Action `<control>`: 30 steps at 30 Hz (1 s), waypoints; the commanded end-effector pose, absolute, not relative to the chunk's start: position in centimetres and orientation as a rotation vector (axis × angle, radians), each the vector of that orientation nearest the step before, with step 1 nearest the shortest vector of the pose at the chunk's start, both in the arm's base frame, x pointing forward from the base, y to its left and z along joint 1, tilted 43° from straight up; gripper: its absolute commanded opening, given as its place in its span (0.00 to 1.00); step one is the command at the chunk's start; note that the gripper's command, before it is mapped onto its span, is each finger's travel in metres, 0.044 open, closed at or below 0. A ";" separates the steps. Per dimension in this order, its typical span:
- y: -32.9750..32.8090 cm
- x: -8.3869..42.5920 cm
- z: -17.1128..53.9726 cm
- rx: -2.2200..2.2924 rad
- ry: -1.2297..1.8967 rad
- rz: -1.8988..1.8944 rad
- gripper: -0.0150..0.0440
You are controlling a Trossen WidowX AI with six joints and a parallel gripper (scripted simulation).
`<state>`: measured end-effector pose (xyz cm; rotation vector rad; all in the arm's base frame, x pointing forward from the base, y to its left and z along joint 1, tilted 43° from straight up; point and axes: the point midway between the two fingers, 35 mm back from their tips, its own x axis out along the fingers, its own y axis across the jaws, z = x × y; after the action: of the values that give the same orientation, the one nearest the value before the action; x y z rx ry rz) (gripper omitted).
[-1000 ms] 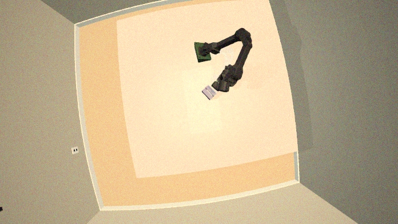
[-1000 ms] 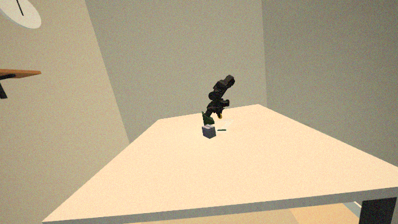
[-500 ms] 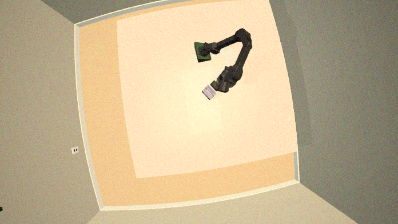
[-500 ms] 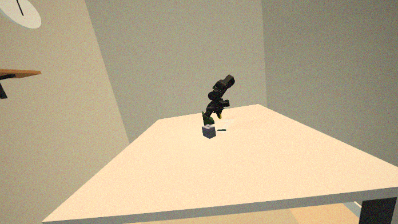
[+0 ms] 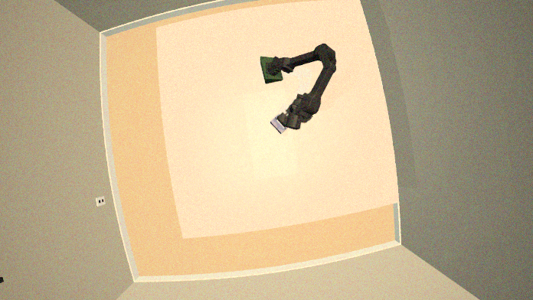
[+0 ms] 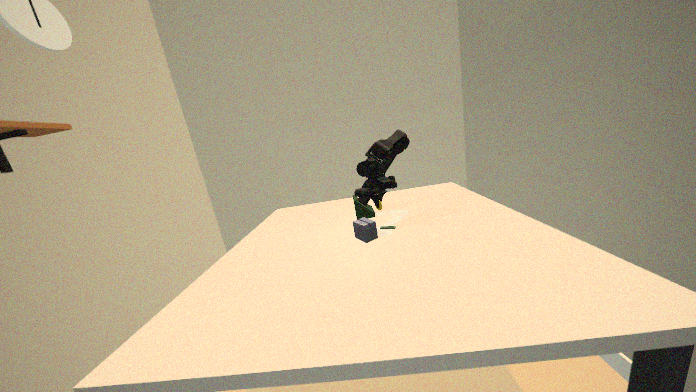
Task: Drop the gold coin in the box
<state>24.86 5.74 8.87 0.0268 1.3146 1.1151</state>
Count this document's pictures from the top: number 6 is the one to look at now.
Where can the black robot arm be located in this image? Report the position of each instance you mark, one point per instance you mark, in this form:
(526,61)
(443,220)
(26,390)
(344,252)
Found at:
(385,150)

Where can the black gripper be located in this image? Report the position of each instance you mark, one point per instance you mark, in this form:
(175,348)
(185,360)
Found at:
(374,192)

